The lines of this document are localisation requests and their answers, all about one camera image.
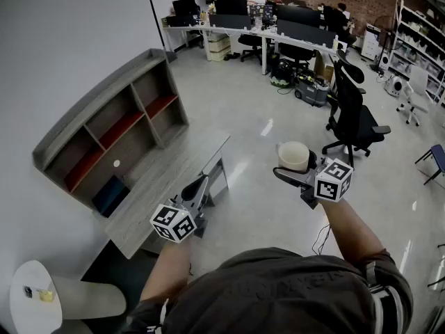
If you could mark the grey vacuum cleaner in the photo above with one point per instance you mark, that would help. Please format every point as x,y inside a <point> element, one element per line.
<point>311,89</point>

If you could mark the small dark box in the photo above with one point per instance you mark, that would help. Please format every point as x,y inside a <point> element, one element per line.
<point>28,292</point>

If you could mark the blue stool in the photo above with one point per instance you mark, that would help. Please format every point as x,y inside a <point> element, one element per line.
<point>436,160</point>

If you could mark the black high-back office chair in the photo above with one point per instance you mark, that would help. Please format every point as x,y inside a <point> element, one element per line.
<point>351,117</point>

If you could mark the white cup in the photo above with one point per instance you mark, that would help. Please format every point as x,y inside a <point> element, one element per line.
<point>293,156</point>

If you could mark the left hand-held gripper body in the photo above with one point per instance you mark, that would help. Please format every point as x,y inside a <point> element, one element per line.
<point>173,223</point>

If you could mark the long white office desk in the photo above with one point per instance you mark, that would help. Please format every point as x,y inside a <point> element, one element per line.
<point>222,30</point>

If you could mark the black round bag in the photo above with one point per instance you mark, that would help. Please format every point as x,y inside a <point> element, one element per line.
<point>281,72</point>

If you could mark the black standing fan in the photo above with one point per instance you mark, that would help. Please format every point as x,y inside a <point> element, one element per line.
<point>384,37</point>

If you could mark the beige storage boxes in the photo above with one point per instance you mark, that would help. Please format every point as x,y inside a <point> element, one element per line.
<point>219,48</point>

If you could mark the white drawer cabinet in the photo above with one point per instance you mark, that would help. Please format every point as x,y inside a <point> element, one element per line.
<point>369,42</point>

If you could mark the small yellow container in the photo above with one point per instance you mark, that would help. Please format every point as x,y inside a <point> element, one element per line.
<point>45,295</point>

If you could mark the white round side table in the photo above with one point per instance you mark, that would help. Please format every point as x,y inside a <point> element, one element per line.
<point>31,311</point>

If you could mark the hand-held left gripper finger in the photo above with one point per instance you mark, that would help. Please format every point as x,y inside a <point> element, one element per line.
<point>205,193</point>
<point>192,188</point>

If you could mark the person's right forearm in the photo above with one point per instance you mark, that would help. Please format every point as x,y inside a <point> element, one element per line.
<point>351,231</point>

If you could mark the dark blue folder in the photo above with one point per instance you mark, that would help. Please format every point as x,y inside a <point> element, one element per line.
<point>110,195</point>

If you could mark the black computer monitor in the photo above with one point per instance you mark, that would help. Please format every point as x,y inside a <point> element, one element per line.
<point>185,7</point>

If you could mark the cardboard box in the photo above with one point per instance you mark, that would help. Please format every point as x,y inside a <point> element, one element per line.
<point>324,69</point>

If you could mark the white office chair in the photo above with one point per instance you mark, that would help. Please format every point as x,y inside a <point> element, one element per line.
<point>415,96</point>

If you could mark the person's dark shirt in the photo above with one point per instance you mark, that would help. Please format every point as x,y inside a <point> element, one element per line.
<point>278,294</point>

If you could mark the white round appliance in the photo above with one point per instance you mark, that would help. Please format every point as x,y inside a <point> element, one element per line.
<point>394,85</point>

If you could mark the grey wooden desk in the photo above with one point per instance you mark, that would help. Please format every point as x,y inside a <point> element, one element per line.
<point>163,193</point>

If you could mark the grey wooden shelf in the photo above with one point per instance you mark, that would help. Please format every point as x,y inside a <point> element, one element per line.
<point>111,124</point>

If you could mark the white storage rack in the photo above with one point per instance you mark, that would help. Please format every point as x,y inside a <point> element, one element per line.
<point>420,47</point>

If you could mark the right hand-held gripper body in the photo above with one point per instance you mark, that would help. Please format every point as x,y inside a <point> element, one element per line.
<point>333,183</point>

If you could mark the person's left forearm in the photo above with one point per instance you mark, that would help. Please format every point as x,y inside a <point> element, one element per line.
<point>167,270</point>

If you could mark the black desk partition panel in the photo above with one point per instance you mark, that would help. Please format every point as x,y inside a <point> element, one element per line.
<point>306,32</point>
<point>229,21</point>

